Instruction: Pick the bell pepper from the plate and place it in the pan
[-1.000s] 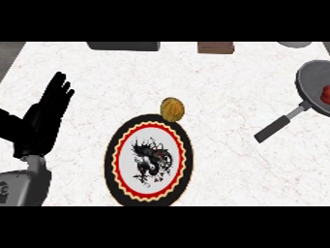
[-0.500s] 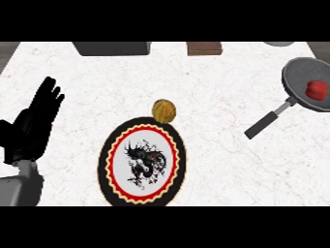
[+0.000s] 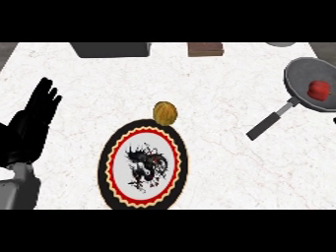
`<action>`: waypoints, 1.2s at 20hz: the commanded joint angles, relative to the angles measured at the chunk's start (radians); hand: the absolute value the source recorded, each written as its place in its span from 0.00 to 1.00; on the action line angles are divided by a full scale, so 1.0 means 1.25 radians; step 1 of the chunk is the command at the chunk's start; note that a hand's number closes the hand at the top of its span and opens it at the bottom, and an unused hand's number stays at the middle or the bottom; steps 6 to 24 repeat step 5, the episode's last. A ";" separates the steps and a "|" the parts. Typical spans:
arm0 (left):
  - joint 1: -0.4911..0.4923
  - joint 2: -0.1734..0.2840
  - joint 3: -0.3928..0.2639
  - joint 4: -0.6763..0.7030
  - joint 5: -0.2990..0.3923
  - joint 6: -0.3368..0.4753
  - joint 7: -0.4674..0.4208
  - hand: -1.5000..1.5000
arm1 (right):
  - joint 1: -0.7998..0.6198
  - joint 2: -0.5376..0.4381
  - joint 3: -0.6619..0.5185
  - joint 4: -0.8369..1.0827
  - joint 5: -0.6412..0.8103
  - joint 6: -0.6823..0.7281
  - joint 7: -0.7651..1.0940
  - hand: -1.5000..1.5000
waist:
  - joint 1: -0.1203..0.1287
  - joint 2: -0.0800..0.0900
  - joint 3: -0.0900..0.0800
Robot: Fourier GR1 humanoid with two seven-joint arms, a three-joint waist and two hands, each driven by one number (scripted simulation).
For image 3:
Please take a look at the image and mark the red bell pepper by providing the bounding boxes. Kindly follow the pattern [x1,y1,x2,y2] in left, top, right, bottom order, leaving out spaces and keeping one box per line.
[305,80,332,102]

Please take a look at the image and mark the grey frying pan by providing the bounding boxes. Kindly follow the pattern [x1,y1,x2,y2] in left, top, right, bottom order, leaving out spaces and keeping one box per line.
[244,56,336,142]

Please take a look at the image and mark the dark grey box appliance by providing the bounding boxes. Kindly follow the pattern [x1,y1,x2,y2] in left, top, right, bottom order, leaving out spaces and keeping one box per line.
[68,41,153,59]

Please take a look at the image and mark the black red patterned plate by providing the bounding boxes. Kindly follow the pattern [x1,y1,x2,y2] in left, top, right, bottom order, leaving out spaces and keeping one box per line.
[96,118,190,211]

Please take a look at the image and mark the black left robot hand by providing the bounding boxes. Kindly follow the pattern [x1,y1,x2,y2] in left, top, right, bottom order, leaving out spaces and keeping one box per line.
[0,77,64,169]

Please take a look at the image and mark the grey round object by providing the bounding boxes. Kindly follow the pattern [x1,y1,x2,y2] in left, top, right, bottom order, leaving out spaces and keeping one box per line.
[265,41,296,48]

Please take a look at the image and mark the brown wooden block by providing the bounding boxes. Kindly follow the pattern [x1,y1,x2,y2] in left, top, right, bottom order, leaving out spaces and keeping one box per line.
[187,41,225,58]

